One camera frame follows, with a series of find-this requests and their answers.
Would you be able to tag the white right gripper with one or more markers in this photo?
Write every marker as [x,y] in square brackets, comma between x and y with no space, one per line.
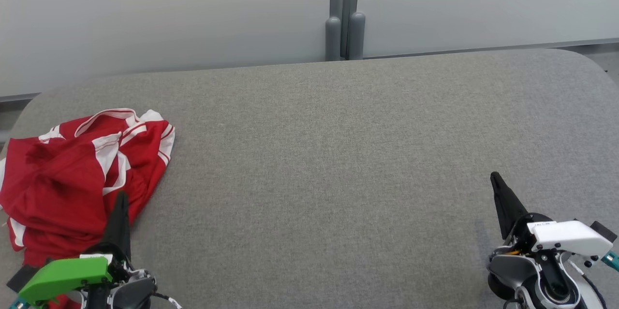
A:
[570,237]

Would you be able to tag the grey fabric sofa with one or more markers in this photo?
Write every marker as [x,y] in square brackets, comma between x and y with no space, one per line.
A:
[314,178]

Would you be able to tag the red white sports shorts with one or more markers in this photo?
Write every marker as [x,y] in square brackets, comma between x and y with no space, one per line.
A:
[53,212]

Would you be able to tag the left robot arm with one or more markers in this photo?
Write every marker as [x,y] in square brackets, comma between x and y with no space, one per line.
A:
[138,292]

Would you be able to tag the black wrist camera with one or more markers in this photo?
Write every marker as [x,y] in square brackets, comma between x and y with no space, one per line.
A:
[603,231]
[22,279]

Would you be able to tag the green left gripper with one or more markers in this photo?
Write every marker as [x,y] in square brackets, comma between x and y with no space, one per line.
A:
[63,277]

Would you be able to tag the red white jersey shirt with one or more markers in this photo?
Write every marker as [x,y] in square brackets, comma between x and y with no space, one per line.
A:
[145,154]

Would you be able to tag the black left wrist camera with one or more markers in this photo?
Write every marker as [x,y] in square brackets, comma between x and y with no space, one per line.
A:
[22,279]

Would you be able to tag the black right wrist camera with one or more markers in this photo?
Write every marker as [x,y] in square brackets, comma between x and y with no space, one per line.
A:
[603,231]

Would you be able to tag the grey partition base rail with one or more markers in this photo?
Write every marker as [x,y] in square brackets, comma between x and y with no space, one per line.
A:
[599,48]
[14,97]

